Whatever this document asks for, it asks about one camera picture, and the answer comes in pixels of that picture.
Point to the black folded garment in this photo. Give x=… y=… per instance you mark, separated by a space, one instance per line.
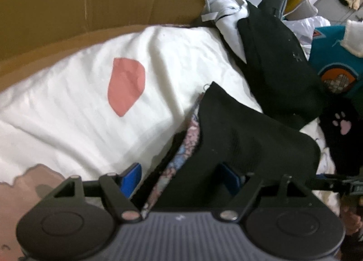
x=277 y=71

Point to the black hoodie floral lining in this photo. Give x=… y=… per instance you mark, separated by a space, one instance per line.
x=224 y=136

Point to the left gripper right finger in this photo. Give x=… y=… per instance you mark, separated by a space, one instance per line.
x=260 y=197

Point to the teal patterned garment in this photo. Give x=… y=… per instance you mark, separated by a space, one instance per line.
x=336 y=56

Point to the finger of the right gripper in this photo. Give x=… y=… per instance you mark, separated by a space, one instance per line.
x=330 y=182

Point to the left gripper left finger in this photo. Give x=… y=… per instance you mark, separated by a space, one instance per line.
x=105 y=199

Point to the white patterned bed sheet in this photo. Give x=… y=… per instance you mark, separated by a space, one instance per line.
x=103 y=108

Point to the flattened cardboard sheet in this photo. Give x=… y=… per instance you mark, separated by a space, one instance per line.
x=37 y=33

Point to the black paw print garment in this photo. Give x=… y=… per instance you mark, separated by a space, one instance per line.
x=341 y=123

